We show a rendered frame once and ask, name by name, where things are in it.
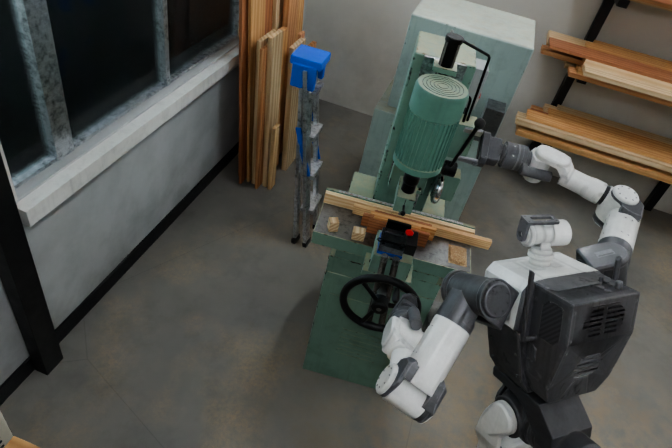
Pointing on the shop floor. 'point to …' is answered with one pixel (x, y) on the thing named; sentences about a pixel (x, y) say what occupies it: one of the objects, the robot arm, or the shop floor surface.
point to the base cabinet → (347, 335)
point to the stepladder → (304, 76)
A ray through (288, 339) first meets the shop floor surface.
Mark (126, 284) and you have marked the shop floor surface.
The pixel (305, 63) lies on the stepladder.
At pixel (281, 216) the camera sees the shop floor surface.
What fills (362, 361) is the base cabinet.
